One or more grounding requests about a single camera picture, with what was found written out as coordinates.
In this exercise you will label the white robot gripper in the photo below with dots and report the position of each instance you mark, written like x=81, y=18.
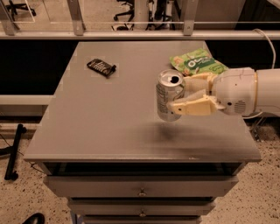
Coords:
x=235, y=91

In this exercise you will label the green rice chip bag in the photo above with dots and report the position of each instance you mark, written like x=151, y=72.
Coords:
x=197, y=62

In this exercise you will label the silver green 7up can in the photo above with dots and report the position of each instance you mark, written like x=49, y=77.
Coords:
x=170, y=87

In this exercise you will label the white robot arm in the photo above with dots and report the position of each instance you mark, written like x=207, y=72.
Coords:
x=267, y=92

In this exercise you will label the black snack wrapper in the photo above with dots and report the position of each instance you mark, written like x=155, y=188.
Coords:
x=101, y=67

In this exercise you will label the grey drawer cabinet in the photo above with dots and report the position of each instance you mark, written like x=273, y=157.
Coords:
x=98, y=126

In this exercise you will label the centre office chair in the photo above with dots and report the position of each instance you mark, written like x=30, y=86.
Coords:
x=138, y=13

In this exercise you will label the office chair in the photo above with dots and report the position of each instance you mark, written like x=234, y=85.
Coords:
x=138, y=13
x=14, y=7

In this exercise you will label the upper drawer knob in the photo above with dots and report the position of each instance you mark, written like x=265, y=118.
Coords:
x=142, y=193

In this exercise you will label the drawer knob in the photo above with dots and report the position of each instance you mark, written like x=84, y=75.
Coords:
x=142, y=214
x=142, y=193

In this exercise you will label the middle drawer knob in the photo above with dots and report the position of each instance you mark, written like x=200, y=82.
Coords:
x=142, y=214

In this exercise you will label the middle grey drawer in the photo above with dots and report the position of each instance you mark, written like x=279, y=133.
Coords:
x=137, y=207

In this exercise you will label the grey drawer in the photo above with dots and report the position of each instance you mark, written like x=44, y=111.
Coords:
x=130, y=186
x=137, y=207

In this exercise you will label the upper grey drawer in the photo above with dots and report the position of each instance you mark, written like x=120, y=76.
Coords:
x=130, y=186

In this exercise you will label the metal railing ledge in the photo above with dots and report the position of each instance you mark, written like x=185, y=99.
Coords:
x=182, y=19

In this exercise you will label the black shoe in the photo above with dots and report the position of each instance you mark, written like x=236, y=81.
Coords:
x=37, y=218

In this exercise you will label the black stand leg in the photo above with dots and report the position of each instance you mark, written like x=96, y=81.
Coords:
x=12, y=151

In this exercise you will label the left office chair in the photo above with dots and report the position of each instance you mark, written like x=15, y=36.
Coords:
x=14, y=7

